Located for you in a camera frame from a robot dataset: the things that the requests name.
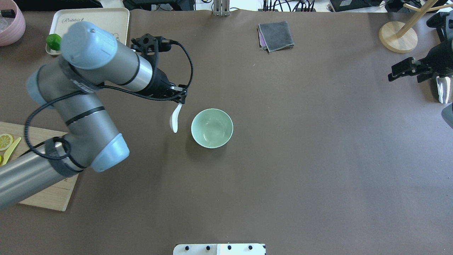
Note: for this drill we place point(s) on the cream tray with bear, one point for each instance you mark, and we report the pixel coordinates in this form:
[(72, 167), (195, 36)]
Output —
[(113, 20)]

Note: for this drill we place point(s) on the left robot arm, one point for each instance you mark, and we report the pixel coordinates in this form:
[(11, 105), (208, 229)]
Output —
[(91, 59)]

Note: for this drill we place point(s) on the green lime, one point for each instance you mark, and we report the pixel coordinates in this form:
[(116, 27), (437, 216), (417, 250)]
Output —
[(53, 41)]

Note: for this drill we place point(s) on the light green bowl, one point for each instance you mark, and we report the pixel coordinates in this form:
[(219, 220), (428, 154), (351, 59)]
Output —
[(212, 128)]

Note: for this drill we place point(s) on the wooden cup tree stand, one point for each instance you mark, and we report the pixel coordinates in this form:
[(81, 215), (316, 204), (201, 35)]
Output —
[(400, 37)]

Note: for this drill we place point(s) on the metal scoop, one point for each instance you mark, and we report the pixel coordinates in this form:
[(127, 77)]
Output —
[(445, 89)]

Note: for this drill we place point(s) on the yellow plastic knife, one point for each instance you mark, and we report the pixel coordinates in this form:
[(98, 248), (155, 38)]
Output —
[(9, 150)]

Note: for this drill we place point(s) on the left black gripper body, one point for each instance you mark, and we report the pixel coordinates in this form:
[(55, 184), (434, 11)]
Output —
[(160, 83)]

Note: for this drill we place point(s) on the wooden cutting board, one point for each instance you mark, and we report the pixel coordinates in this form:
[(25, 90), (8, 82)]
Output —
[(28, 179)]

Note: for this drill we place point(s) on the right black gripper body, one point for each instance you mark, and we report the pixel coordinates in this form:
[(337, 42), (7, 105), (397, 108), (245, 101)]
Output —
[(438, 61)]

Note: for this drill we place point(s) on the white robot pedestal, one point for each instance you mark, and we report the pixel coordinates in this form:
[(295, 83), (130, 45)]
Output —
[(220, 249)]

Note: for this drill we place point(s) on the pink bowl with ice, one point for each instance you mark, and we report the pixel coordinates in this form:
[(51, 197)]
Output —
[(11, 31)]

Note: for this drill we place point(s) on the grey folded cloth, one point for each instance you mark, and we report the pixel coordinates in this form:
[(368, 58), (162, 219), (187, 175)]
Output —
[(275, 36)]

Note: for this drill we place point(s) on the lower lemon slice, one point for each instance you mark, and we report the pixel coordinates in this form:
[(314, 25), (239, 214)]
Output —
[(6, 140)]

